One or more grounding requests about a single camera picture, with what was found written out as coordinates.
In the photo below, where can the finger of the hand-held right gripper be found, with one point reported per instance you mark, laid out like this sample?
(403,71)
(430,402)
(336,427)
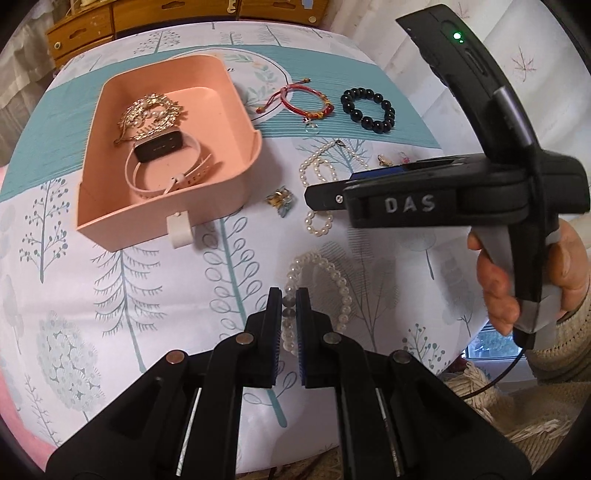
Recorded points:
(378,173)
(325,196)

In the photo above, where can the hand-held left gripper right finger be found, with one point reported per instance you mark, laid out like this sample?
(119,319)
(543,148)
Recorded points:
(303,327)

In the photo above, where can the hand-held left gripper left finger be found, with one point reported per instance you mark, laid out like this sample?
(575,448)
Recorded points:
(276,327)

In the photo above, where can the gold earring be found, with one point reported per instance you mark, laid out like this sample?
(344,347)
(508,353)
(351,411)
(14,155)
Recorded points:
(383,160)

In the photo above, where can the small gold blue brooch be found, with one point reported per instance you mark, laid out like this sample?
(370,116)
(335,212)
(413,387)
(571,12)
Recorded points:
(279,201)

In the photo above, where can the pink plastic box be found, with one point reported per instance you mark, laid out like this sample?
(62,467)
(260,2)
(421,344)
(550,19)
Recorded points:
(138,226)

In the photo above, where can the person's right forearm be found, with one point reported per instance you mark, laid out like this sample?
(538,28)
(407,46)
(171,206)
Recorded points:
(563,355)

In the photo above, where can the person's right hand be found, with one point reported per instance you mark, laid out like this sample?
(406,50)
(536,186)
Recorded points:
(496,290)

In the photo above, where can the tree print bed sheet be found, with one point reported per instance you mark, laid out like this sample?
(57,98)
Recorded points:
(138,300)

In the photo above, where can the gold leaf brooch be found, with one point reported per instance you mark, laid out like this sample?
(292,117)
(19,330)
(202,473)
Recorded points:
(147,115)

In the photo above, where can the cream fringed knit cloth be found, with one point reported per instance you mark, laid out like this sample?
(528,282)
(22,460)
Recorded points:
(531,415)

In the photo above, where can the wooden dresser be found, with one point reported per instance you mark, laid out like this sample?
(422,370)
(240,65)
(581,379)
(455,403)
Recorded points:
(83,32)

